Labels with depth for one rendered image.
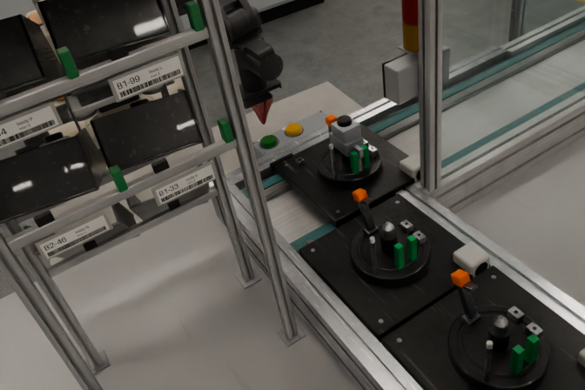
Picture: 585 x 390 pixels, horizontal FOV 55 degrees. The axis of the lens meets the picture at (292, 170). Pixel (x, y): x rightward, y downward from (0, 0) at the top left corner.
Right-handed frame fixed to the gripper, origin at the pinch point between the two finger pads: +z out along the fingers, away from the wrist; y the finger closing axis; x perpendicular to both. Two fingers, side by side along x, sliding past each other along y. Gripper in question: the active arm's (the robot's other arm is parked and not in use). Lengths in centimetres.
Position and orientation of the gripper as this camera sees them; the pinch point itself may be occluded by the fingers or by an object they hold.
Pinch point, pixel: (262, 119)
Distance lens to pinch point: 132.7
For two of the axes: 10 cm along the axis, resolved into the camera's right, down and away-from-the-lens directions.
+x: -5.2, -4.6, 7.2
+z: 1.5, 7.8, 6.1
